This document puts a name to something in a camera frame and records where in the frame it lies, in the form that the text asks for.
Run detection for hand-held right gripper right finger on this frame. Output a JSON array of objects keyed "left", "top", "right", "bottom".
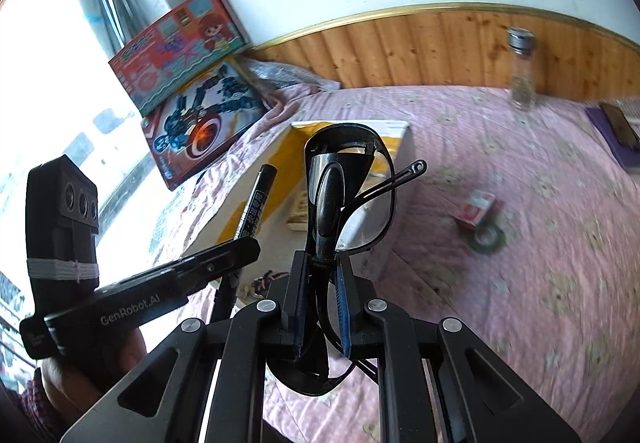
[{"left": 334, "top": 252, "right": 582, "bottom": 443}]

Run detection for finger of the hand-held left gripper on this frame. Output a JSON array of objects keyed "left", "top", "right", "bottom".
[{"left": 174, "top": 237, "right": 262, "bottom": 287}]

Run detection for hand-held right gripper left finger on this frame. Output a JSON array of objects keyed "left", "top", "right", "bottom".
[{"left": 60, "top": 250, "right": 321, "bottom": 443}]

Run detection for black marker pen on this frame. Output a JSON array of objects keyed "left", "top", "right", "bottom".
[{"left": 210, "top": 164, "right": 279, "bottom": 325}]

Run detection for black glasses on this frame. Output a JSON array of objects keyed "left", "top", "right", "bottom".
[{"left": 265, "top": 122, "right": 429, "bottom": 398}]

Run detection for white cardboard box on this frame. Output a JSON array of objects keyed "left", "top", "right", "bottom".
[{"left": 182, "top": 119, "right": 416, "bottom": 305}]

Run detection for person's left forearm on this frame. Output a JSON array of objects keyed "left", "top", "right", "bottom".
[{"left": 10, "top": 365, "right": 71, "bottom": 440}]

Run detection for person's left hand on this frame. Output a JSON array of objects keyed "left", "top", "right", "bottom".
[{"left": 39, "top": 327, "right": 147, "bottom": 426}]

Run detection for small multicoloured item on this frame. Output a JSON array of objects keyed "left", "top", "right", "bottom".
[{"left": 252, "top": 270, "right": 289, "bottom": 299}]

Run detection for beige paper packet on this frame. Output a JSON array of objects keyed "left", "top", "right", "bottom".
[{"left": 286, "top": 190, "right": 311, "bottom": 232}]

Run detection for robot print toy box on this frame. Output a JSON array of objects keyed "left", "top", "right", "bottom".
[{"left": 140, "top": 55, "right": 274, "bottom": 192}]

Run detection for green tape roll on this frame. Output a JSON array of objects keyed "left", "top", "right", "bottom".
[{"left": 470, "top": 223, "right": 507, "bottom": 254}]

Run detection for pink quilted blanket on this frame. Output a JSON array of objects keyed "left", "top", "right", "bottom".
[{"left": 145, "top": 83, "right": 640, "bottom": 443}]

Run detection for red and white small box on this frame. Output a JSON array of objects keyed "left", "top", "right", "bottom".
[{"left": 454, "top": 190, "right": 499, "bottom": 230}]

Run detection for clear bubble wrap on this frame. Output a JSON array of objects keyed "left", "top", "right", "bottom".
[{"left": 242, "top": 58, "right": 342, "bottom": 94}]

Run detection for red cartoon toy box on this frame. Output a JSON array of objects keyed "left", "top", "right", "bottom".
[{"left": 107, "top": 0, "right": 251, "bottom": 119}]

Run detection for glass bottle with metal cap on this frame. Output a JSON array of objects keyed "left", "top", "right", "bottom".
[{"left": 507, "top": 27, "right": 537, "bottom": 112}]

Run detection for purple notebook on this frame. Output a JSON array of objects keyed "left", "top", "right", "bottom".
[{"left": 585, "top": 105, "right": 640, "bottom": 169}]

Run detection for dark phone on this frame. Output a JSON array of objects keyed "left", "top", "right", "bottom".
[{"left": 600, "top": 102, "right": 640, "bottom": 148}]

